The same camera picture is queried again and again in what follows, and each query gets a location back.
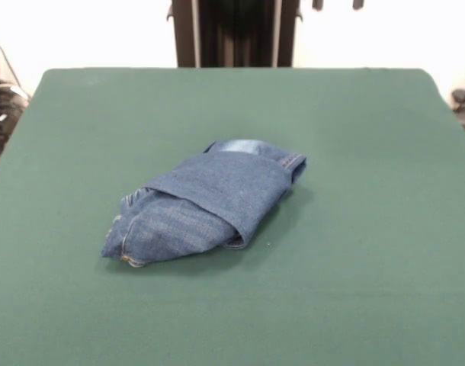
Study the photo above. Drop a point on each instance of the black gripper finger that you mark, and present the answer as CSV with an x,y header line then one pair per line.
x,y
357,4
317,4

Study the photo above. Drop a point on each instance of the blue denim jeans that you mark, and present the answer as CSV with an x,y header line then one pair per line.
x,y
217,183

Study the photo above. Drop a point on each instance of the dark green table cloth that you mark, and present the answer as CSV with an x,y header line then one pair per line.
x,y
331,286

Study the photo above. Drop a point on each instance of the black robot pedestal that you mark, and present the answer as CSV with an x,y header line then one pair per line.
x,y
240,34

